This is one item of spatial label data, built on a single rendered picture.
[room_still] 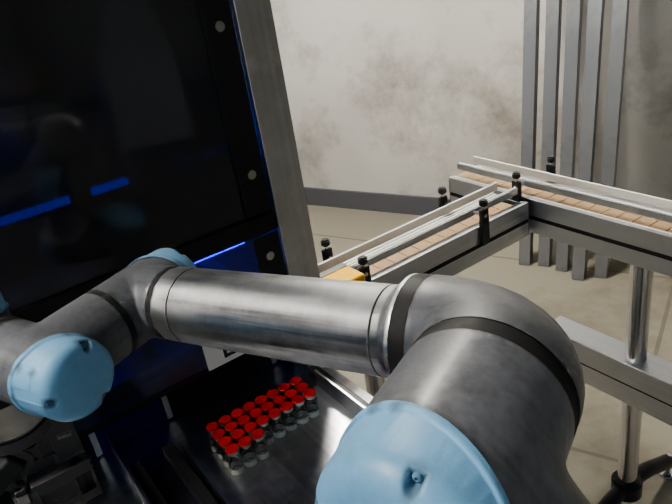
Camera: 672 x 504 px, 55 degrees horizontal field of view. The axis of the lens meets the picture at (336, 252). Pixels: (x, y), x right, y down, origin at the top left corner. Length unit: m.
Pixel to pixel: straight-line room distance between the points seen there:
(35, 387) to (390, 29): 3.28
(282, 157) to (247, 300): 0.50
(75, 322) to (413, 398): 0.37
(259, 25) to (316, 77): 3.03
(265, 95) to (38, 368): 0.56
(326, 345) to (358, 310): 0.04
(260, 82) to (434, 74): 2.69
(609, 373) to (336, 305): 1.35
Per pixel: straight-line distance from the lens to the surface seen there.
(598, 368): 1.81
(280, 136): 1.02
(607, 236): 1.58
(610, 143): 3.06
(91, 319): 0.64
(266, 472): 1.04
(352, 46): 3.83
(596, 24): 3.00
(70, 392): 0.60
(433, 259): 1.46
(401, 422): 0.34
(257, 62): 0.99
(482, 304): 0.43
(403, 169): 3.90
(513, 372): 0.38
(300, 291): 0.54
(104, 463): 1.16
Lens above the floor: 1.59
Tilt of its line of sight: 26 degrees down
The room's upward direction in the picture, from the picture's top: 9 degrees counter-clockwise
